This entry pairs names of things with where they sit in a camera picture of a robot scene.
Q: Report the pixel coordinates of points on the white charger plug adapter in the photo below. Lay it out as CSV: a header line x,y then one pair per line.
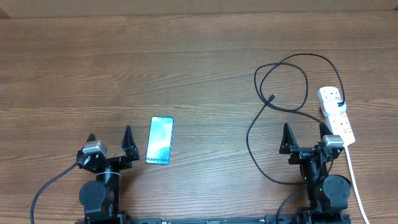
x,y
334,107

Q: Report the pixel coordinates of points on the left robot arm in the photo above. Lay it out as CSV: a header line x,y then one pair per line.
x,y
101,197

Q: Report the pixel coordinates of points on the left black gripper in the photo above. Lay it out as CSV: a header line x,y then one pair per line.
x,y
130,152

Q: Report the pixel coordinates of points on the white power strip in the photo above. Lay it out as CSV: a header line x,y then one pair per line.
x,y
338,125

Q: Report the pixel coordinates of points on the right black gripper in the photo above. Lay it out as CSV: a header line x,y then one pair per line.
x,y
300,153

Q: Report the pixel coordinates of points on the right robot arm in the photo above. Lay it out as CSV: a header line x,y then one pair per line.
x,y
327,194

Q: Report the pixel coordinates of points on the blue Galaxy S24+ smartphone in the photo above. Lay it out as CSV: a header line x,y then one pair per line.
x,y
160,140

